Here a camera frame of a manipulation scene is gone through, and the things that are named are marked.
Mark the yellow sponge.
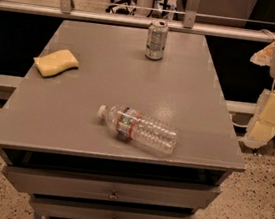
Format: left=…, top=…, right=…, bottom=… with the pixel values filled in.
left=34, top=49, right=79, bottom=77

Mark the metal railing frame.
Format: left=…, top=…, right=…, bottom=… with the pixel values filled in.
left=0, top=0, right=275, bottom=42

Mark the white cable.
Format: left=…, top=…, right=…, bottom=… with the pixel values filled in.
left=228, top=113, right=253, bottom=130

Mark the silver soda can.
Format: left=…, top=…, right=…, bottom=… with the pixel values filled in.
left=145, top=19, right=169, bottom=61

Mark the top grey drawer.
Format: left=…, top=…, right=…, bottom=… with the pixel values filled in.
left=2, top=166, right=221, bottom=209

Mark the grey drawer cabinet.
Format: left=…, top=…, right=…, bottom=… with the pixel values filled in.
left=0, top=21, right=244, bottom=219

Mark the middle grey drawer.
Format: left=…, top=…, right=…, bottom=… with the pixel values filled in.
left=30, top=198, right=195, bottom=219

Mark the clear plastic water bottle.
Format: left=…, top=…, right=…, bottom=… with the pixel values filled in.
left=97, top=105, right=178, bottom=155

